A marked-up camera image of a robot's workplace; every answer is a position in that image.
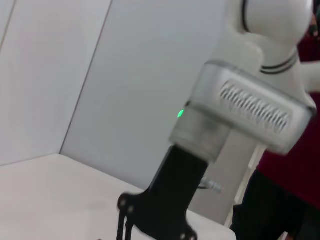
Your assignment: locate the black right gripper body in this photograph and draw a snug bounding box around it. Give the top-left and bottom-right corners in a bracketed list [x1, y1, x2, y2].
[118, 145, 209, 240]

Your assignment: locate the person in maroon shirt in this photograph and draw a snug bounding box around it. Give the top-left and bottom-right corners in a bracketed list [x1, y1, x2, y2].
[229, 9, 320, 240]

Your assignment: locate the silver right arm cable connector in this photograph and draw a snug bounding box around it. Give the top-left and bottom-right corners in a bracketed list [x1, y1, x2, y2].
[199, 176, 224, 194]

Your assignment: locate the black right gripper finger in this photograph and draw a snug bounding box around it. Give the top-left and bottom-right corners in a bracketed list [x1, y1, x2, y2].
[116, 208, 134, 240]

